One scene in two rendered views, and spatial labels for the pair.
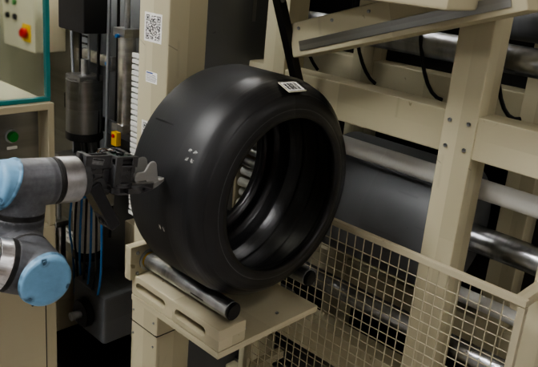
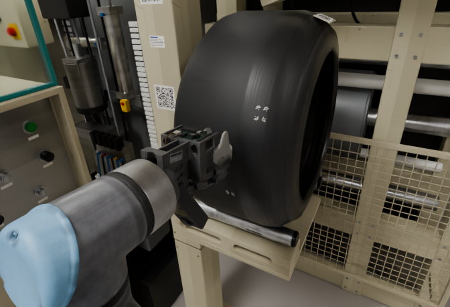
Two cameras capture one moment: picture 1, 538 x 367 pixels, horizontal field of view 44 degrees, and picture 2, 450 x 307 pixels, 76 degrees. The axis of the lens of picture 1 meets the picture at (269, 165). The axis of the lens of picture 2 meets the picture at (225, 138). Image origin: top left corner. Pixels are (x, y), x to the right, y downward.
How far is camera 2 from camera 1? 0.98 m
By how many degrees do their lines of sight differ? 15
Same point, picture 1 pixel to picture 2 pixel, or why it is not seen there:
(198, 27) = not seen: outside the picture
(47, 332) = not seen: hidden behind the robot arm
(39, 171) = (104, 216)
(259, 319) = (293, 225)
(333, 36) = not seen: outside the picture
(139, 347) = (185, 256)
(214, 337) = (284, 265)
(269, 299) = not seen: hidden behind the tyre
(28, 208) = (104, 289)
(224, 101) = (276, 43)
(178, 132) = (232, 90)
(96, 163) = (175, 160)
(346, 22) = not seen: outside the picture
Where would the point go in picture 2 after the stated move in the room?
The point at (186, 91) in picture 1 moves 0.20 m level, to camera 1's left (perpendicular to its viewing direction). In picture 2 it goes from (219, 43) to (121, 51)
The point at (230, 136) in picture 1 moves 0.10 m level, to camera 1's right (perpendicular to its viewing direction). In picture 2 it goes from (299, 82) to (347, 76)
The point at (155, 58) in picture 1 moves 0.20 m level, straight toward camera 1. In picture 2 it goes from (158, 20) to (180, 27)
